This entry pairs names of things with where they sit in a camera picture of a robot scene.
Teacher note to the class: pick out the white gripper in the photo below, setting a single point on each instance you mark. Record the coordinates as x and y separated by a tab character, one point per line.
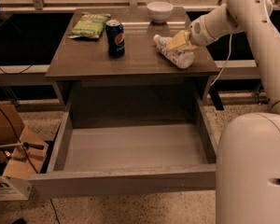
201	33

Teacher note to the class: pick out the blue label plastic bottle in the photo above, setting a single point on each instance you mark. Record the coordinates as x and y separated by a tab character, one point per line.
182	58

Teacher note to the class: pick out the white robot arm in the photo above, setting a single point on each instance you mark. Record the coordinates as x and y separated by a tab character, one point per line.
248	151

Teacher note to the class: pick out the open grey top drawer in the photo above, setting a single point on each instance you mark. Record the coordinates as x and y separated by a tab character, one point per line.
130	160

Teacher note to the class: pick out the white bowl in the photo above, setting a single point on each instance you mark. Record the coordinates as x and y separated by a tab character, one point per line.
159	12

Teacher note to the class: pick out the blue pepsi can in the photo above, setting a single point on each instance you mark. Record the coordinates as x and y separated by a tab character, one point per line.
115	37

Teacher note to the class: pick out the green chip bag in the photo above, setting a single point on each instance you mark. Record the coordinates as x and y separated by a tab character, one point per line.
89	26

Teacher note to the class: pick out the cardboard box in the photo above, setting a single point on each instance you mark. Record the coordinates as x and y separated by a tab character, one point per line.
17	164

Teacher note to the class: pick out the black handled tool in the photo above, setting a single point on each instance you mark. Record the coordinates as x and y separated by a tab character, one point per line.
24	144

